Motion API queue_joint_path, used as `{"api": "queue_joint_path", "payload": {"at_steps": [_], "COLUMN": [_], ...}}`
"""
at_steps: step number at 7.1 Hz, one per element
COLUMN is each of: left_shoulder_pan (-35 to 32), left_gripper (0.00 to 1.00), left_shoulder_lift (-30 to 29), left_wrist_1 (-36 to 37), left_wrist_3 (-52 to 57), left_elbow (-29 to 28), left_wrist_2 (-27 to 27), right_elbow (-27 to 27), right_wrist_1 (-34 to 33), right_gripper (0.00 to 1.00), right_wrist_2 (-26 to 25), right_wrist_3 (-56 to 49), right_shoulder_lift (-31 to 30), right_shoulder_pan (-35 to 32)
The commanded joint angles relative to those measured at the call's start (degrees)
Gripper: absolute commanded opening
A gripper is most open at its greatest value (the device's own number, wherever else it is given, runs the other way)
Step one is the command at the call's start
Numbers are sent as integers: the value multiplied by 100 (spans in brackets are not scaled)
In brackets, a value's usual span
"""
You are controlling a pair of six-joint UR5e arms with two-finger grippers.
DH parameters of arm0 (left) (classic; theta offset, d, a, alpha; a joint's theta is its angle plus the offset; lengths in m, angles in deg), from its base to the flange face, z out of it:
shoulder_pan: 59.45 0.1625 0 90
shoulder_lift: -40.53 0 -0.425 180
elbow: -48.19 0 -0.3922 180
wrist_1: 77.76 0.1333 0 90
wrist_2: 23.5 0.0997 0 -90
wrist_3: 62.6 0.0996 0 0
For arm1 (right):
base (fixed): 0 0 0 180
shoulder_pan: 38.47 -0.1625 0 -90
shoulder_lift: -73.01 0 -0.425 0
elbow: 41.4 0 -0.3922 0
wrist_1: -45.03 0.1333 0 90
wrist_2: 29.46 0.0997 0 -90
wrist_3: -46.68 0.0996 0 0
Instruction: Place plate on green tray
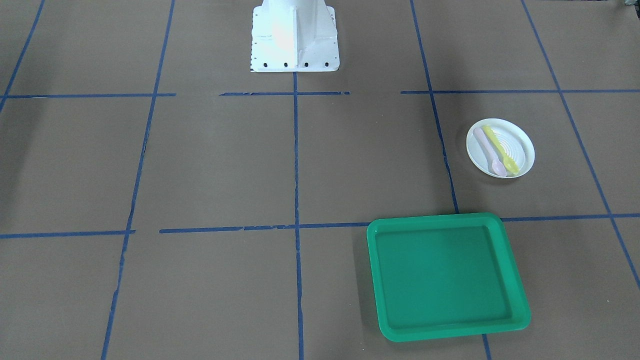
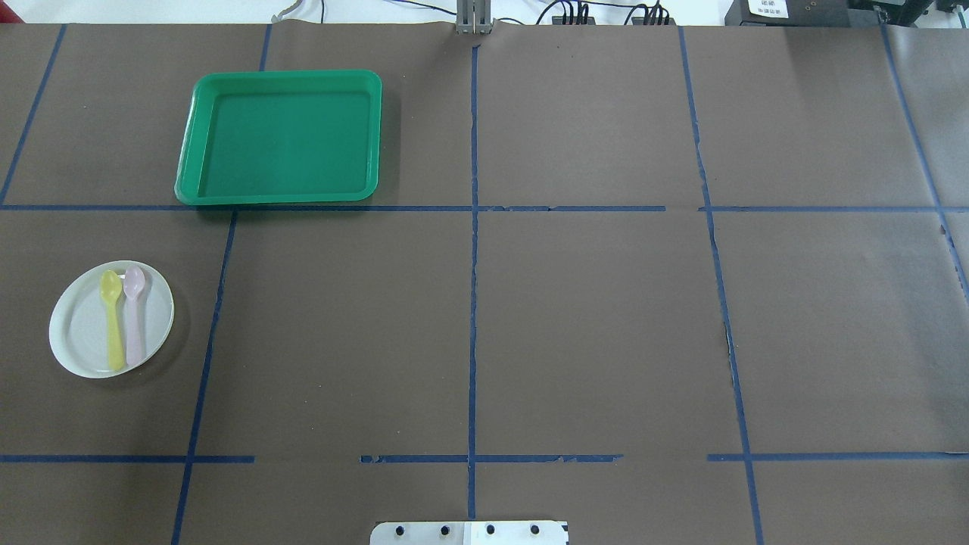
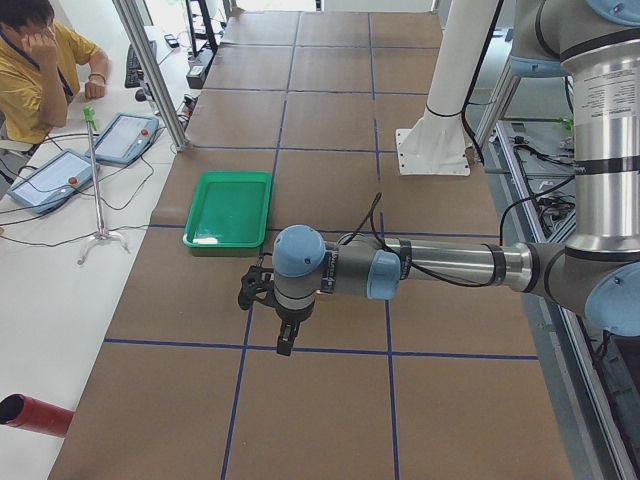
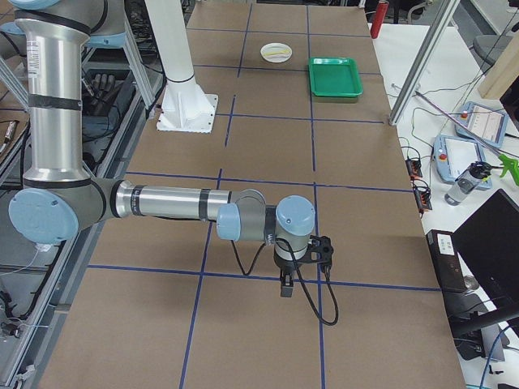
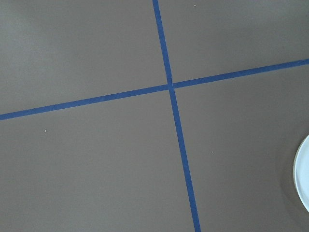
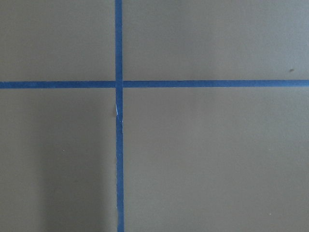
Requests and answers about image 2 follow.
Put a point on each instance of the yellow plastic spoon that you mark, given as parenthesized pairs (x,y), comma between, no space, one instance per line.
(110,290)

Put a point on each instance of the black box device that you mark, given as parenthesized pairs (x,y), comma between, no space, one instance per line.
(798,14)

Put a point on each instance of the pink plastic spoon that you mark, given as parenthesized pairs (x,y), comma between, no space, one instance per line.
(134,285)

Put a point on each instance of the grey aluminium post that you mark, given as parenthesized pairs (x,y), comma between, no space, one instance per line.
(474,17)

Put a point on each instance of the green plastic tray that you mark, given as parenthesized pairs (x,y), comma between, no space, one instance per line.
(281,137)

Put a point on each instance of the black power strip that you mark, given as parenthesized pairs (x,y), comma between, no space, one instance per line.
(663,18)
(579,19)

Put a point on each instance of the metal base plate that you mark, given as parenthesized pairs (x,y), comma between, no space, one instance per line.
(472,532)

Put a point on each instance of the white round plate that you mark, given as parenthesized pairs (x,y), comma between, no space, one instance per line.
(77,332)

